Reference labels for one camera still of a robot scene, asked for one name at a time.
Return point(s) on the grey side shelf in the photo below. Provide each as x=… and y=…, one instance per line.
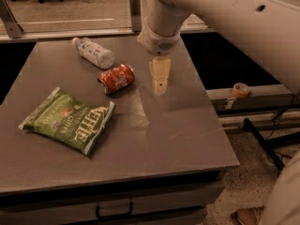
x=260, y=97

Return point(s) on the grey table drawer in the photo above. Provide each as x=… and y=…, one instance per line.
x=175, y=205

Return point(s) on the middle metal glass bracket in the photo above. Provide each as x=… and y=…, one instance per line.
x=135, y=15

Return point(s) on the green kettle chips bag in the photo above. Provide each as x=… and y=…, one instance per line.
x=65, y=119

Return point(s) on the clear plastic water bottle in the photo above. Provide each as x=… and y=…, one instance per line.
x=94, y=53

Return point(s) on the metal glass bracket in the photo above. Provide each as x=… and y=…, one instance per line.
x=14, y=30
x=135, y=15

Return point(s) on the left metal glass bracket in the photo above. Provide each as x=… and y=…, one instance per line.
x=14, y=30

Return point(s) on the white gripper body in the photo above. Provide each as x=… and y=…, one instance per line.
x=157, y=43

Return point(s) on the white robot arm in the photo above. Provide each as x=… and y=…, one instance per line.
x=266, y=30

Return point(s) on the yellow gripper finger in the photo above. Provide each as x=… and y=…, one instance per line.
x=160, y=68

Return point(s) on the black drawer handle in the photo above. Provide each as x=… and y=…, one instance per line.
x=107, y=212

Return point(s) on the orange tape roll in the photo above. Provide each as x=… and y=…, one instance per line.
x=241, y=90

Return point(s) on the red coke can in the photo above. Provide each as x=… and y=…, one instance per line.
x=117, y=78

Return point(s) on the black stand leg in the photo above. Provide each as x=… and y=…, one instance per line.
x=269, y=145

